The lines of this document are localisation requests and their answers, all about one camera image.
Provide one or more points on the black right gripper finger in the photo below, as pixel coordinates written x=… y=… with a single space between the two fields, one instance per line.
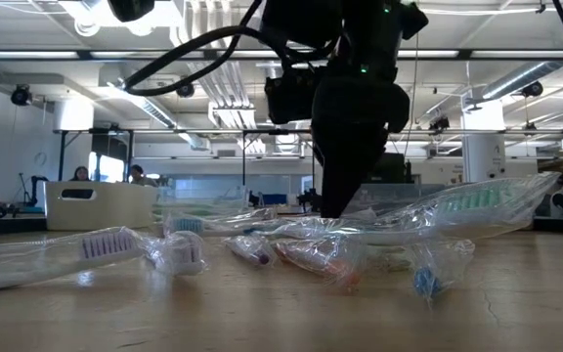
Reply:
x=350 y=176

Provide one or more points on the green toothbrush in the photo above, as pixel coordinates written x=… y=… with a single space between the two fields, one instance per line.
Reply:
x=457 y=215

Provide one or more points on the black background robot arm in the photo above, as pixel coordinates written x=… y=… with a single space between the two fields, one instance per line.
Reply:
x=308 y=200
x=34 y=190

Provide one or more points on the black monitor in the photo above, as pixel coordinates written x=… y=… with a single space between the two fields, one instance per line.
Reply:
x=391 y=168

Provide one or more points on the blue background box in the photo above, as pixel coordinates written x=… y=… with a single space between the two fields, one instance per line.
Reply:
x=274 y=199

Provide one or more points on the wrapped orange toothbrush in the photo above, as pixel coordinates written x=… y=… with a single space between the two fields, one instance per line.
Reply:
x=325 y=261

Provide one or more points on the white column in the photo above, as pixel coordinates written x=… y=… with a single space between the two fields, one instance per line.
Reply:
x=484 y=146

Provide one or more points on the clear plastic bin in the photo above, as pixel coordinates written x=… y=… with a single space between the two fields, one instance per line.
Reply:
x=203 y=198

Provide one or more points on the white plastic bin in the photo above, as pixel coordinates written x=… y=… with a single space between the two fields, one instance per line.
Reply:
x=100 y=210

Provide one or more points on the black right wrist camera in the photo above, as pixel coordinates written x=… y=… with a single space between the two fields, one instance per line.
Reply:
x=291 y=98

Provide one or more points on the black ceiling camera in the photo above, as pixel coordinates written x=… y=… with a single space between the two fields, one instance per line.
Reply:
x=21 y=94
x=186 y=94
x=439 y=123
x=532 y=89

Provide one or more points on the black background frame stand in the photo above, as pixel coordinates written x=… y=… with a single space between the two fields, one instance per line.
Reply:
x=262 y=131
x=96 y=131

